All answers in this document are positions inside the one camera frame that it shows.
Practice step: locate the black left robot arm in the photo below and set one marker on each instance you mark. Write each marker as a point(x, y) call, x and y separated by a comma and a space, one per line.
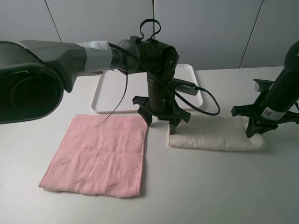
point(35, 74)

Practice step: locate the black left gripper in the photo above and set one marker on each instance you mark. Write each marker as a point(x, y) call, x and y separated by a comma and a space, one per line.
point(160, 103)

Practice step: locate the white rectangular plastic tray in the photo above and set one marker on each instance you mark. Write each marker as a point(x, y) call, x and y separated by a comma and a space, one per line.
point(111, 87)

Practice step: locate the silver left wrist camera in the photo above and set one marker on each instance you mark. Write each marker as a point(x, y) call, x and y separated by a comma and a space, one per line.
point(184, 86)

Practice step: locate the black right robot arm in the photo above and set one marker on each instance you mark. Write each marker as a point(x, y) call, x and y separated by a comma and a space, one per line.
point(290, 73)

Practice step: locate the cream white terry towel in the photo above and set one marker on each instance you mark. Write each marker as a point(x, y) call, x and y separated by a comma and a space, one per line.
point(216, 133)

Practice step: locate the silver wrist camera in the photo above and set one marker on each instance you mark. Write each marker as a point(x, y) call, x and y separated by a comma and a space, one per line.
point(184, 86)
point(258, 86)

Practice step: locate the pink terry towel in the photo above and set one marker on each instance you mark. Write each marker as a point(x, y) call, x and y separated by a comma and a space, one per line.
point(99, 156)

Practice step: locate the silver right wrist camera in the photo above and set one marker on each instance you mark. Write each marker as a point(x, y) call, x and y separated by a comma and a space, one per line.
point(258, 86)

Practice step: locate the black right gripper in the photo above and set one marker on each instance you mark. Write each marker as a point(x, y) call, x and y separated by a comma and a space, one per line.
point(271, 106)

